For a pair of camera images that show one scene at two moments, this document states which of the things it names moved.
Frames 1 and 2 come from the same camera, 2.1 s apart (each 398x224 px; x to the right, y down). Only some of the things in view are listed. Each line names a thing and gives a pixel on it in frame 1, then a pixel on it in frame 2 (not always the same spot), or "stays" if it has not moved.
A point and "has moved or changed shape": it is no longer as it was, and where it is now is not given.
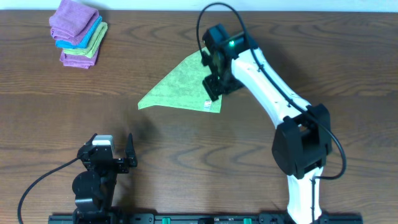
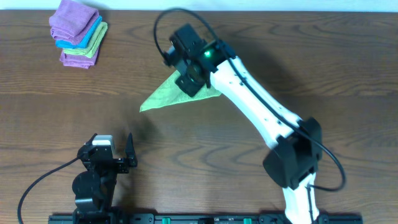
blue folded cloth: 84,40 stays
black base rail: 144,218 stays
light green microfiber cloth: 183,88 has moved or changed shape
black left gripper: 111,159 stays
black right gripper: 210,84 → 189,86
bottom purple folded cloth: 75,61 stays
